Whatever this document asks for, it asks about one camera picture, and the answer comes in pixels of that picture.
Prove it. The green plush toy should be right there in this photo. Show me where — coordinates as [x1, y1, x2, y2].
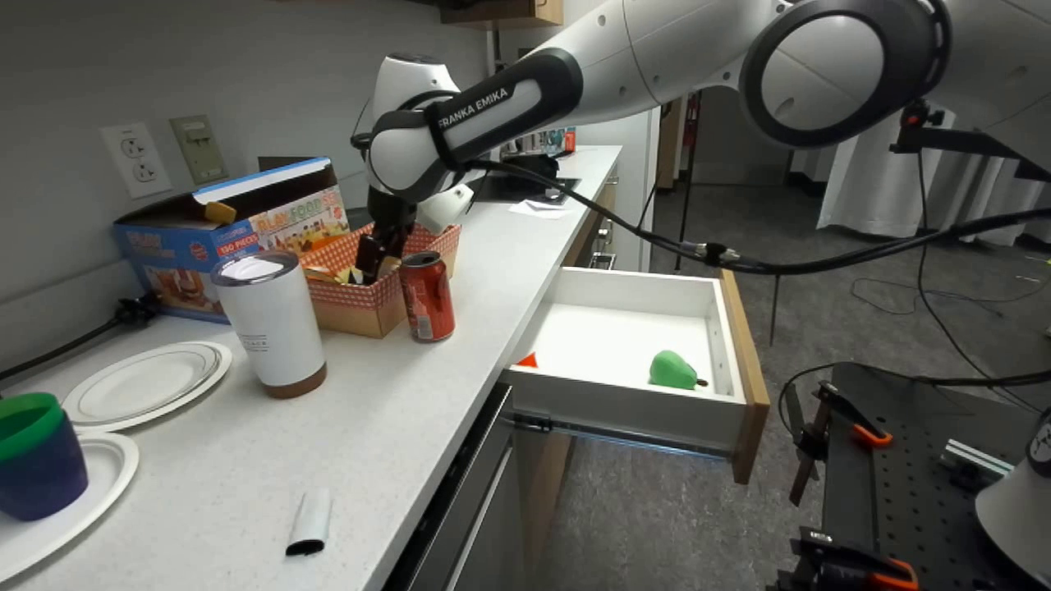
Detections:
[650, 351, 706, 390]

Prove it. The black camera tripod stand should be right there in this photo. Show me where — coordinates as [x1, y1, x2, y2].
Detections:
[891, 102, 1051, 180]

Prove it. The blue and green cup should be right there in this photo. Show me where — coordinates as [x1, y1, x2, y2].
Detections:
[0, 395, 90, 522]

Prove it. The white paper plate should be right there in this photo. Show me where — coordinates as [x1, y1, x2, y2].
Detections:
[64, 343, 232, 429]
[0, 429, 142, 585]

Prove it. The orange handled clamp upper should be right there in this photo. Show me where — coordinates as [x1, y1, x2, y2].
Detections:
[786, 380, 894, 504]

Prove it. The blue cardboard game box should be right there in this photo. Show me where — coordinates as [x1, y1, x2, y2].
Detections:
[110, 157, 347, 321]

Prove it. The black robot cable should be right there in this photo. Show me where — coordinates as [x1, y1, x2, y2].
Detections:
[455, 157, 1051, 280]

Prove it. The white tumbler with brown base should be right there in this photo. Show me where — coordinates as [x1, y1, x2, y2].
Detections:
[210, 253, 327, 396]

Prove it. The white paper plate lower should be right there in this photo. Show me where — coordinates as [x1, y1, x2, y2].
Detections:
[0, 429, 142, 585]

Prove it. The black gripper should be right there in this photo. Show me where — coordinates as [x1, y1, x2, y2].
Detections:
[356, 191, 417, 283]

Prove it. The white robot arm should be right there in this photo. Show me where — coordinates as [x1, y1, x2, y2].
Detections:
[356, 0, 1051, 255]

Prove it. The yellow banana plushie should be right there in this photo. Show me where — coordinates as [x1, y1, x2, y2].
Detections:
[336, 267, 363, 285]

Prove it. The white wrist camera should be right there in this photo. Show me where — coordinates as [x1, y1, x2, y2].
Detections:
[417, 185, 472, 235]

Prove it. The white wall outlet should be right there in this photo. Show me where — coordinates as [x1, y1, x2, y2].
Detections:
[102, 123, 171, 196]

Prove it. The grey wall switch plate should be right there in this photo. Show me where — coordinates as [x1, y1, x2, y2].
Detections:
[171, 114, 225, 185]

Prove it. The red soda can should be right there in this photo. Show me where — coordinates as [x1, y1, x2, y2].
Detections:
[402, 251, 455, 346]

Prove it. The orange handled clamp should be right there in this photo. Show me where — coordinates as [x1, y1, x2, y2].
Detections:
[767, 530, 919, 591]
[786, 380, 894, 504]

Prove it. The orange handled clamp lower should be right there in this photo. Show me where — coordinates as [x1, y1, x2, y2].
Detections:
[767, 530, 919, 591]

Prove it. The orange checkered cardboard box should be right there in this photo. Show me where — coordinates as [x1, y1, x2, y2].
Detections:
[302, 228, 459, 337]

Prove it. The white paper plate upper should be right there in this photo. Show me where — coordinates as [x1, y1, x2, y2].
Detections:
[64, 343, 232, 429]

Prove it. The white drawer with wooden front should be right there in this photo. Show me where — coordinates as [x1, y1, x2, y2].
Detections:
[503, 267, 767, 483]

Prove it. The white marker with black cap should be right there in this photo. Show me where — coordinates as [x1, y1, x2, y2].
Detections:
[287, 488, 330, 558]

